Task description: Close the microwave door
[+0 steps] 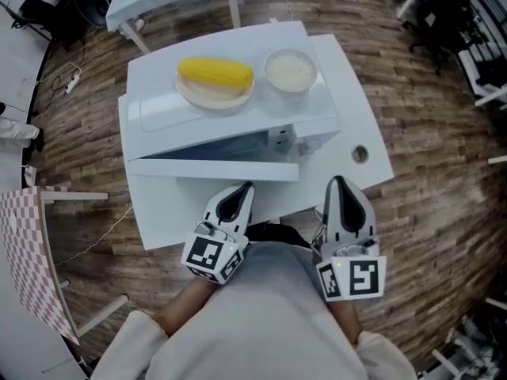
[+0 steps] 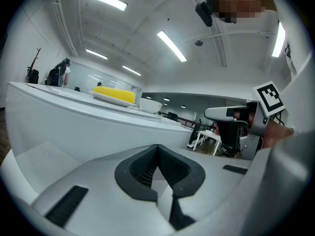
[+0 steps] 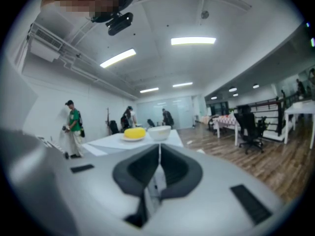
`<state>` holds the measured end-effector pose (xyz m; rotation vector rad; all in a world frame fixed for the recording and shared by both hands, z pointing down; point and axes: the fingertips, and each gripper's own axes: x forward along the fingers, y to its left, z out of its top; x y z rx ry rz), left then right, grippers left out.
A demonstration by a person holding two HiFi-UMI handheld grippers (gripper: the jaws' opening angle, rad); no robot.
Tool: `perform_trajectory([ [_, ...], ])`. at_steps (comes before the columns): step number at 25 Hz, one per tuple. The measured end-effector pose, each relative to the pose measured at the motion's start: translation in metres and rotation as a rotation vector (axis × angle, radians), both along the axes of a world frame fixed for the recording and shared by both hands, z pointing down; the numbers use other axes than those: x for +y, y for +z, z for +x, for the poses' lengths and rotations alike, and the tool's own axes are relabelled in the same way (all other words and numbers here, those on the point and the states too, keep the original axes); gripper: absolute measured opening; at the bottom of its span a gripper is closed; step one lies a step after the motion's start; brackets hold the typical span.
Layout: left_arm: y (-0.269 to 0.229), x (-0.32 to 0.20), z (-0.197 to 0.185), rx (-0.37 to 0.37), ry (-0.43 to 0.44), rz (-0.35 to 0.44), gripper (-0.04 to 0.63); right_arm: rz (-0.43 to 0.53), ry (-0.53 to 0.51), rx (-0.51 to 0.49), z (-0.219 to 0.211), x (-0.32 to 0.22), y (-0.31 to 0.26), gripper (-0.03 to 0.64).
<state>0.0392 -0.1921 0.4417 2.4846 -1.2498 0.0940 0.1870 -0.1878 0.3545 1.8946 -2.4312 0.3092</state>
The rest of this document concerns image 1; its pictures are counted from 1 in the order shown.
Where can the yellow corn cob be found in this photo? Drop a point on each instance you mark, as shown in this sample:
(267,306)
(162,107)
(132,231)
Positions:
(214,71)

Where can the beige round plate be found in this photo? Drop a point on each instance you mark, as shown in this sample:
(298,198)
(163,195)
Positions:
(214,100)

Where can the person's left forearm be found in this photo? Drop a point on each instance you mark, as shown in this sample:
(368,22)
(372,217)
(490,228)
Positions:
(186,307)

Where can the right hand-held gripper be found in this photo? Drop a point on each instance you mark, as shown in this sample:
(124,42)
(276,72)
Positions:
(356,277)

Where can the white microwave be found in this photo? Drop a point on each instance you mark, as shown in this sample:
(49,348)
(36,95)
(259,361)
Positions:
(158,105)

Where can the black office chair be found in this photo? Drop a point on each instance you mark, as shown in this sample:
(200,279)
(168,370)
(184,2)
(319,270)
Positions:
(431,18)

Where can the white power strip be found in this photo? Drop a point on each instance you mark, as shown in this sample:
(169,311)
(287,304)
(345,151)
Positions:
(73,82)

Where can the pink checkered table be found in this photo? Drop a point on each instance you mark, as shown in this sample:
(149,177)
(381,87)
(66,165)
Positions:
(27,267)

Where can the person's black trouser leg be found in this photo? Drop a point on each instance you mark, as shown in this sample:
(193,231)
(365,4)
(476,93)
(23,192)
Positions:
(277,232)

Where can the wooden coat rack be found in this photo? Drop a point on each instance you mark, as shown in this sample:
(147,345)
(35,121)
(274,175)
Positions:
(20,18)

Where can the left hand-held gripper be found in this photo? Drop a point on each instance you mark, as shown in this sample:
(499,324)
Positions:
(208,253)

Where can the person's light shirt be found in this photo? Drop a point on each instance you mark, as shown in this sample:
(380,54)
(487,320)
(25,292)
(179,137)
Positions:
(257,311)

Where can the white rice bowl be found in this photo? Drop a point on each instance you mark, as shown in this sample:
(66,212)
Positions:
(291,71)

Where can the white round disc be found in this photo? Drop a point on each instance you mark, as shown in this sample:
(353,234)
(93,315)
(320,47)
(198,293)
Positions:
(14,222)

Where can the white rectangular table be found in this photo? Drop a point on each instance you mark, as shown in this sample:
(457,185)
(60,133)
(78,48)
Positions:
(166,220)

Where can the person's right forearm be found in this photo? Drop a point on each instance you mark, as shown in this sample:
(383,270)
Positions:
(344,320)

